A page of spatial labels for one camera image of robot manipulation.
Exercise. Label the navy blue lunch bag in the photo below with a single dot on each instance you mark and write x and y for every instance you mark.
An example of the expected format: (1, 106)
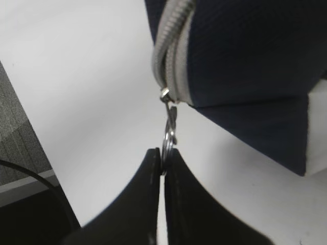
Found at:
(255, 68)

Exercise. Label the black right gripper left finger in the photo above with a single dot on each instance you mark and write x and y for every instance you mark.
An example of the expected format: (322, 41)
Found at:
(132, 217)

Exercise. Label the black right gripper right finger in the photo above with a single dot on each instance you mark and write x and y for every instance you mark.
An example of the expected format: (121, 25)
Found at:
(194, 217)

